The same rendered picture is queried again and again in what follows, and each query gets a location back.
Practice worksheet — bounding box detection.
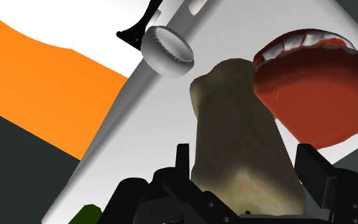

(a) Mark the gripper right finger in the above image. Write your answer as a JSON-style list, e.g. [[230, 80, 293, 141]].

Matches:
[[294, 143, 358, 224]]

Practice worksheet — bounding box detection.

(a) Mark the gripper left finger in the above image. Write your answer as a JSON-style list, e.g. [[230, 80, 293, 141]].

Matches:
[[98, 143, 239, 224]]

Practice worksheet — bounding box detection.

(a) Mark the white table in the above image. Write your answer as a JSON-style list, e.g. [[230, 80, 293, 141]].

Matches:
[[40, 0, 358, 224]]

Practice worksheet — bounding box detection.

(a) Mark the green object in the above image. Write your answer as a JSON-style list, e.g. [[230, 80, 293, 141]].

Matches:
[[68, 204, 103, 224]]

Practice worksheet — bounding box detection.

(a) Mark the olive beige tall vase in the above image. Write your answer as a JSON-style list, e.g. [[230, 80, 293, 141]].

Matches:
[[189, 58, 307, 216]]

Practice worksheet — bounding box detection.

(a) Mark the red bowl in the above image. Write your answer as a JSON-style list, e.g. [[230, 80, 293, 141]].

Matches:
[[252, 28, 358, 151]]

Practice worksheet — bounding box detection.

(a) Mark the black flared object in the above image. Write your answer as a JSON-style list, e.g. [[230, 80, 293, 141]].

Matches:
[[116, 0, 164, 51]]

